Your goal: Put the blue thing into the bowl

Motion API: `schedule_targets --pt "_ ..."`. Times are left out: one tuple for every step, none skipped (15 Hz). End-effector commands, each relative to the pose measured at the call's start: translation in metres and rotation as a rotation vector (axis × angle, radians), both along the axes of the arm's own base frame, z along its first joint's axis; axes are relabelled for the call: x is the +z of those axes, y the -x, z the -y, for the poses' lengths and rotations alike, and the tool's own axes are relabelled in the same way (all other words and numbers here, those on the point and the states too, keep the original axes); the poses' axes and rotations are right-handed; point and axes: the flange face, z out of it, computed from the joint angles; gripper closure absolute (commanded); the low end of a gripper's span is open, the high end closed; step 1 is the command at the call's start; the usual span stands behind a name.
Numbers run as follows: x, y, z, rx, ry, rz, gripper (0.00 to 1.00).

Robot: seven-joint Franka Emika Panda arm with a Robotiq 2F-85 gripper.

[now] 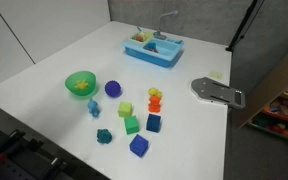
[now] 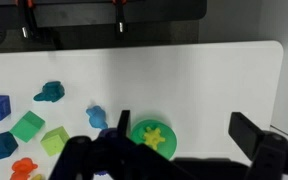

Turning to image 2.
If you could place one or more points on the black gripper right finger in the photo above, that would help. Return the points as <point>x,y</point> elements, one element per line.
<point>267,150</point>

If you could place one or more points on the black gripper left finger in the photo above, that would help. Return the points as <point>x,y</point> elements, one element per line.
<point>117,156</point>

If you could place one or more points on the light blue animal toy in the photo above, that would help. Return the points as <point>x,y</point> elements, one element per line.
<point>97,118</point>

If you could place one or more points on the yellow star toy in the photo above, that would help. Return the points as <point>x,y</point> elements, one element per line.
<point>153,137</point>

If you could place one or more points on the lime green cube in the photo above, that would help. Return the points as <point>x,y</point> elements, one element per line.
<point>54,142</point>

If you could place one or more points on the teal animal toy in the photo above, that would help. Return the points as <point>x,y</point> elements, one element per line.
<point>52,92</point>

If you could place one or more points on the orange animal toy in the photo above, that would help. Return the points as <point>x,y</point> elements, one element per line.
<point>22,168</point>

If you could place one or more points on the black board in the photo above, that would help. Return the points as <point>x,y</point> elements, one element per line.
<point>84,11</point>

